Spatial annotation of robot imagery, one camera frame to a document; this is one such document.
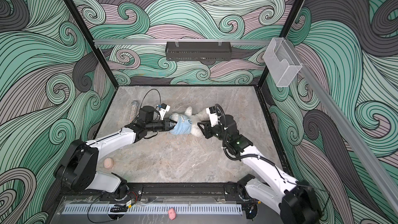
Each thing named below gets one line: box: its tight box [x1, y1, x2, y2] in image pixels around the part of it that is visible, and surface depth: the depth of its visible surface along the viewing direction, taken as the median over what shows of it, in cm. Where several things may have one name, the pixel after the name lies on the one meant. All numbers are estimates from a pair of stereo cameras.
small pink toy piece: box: [167, 207, 177, 221], surface depth 67 cm
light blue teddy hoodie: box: [169, 113, 193, 135], surface depth 83 cm
